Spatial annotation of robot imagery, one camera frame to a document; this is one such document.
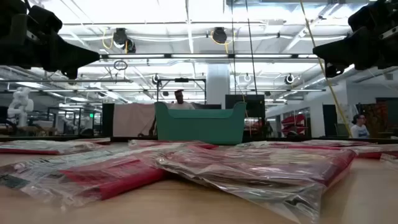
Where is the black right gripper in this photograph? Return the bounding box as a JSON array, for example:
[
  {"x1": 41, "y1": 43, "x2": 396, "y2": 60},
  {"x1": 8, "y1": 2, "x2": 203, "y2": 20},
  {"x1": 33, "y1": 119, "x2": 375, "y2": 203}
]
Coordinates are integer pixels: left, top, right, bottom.
[{"x1": 312, "y1": 27, "x2": 398, "y2": 78}]

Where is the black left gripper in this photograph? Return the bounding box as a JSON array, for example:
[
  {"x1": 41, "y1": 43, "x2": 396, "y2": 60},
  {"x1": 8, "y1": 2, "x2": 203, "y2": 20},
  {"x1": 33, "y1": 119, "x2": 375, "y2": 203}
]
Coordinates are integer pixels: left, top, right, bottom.
[{"x1": 0, "y1": 14, "x2": 100, "y2": 80}]

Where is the white humanoid robot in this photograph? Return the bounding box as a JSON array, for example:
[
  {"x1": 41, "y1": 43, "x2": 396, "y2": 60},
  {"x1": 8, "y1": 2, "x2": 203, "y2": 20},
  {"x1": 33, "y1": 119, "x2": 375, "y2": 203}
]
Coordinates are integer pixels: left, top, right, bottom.
[{"x1": 6, "y1": 86, "x2": 34, "y2": 128}]

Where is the narrow black panel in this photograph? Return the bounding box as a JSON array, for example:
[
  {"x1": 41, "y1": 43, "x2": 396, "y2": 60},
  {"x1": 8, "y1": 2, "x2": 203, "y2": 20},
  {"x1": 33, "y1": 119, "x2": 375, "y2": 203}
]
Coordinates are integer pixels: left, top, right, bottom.
[{"x1": 101, "y1": 103, "x2": 115, "y2": 138}]

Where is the floral patterned fabric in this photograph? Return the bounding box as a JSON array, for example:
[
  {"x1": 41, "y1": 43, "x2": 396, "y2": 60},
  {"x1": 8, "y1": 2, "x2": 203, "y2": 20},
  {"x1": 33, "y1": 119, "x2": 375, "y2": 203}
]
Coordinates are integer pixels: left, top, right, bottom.
[{"x1": 360, "y1": 102, "x2": 389, "y2": 133}]

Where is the person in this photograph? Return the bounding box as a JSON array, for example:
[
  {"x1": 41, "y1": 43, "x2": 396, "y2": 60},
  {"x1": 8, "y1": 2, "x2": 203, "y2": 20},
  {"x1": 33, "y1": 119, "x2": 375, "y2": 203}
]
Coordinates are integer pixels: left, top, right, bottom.
[
  {"x1": 350, "y1": 113, "x2": 371, "y2": 139},
  {"x1": 169, "y1": 89, "x2": 196, "y2": 110}
]

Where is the pink cloth panel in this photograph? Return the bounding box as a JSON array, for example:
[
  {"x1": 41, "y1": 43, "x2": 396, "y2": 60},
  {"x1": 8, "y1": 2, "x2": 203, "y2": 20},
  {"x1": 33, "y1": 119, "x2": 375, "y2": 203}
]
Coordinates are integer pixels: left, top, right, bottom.
[{"x1": 112, "y1": 103, "x2": 156, "y2": 138}]

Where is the black screen panel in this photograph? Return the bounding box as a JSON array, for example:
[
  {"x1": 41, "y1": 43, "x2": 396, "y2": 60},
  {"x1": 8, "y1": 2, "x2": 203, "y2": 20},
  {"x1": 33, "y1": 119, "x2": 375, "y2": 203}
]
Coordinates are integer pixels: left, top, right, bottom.
[{"x1": 225, "y1": 94, "x2": 266, "y2": 139}]

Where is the teal plastic basket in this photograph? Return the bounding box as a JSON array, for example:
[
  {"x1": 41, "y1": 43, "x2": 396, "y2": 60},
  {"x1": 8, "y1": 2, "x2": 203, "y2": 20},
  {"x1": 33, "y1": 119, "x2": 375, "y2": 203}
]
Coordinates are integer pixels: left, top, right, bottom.
[{"x1": 154, "y1": 101, "x2": 248, "y2": 146}]

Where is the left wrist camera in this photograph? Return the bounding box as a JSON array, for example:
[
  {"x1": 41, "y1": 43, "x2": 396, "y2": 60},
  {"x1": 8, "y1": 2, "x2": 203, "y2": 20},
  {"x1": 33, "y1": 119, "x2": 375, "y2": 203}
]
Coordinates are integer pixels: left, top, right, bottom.
[{"x1": 27, "y1": 5, "x2": 63, "y2": 34}]

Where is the black power cable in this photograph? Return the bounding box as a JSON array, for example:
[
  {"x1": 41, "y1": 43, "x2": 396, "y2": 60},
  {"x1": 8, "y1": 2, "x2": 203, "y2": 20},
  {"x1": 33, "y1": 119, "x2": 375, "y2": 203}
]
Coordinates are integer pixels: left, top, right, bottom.
[{"x1": 244, "y1": 0, "x2": 259, "y2": 96}]

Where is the black metal table frame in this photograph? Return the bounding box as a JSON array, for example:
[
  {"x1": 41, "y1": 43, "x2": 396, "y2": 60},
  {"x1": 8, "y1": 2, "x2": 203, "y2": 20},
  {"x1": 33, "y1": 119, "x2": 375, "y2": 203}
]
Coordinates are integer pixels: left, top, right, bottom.
[{"x1": 0, "y1": 136, "x2": 398, "y2": 144}]

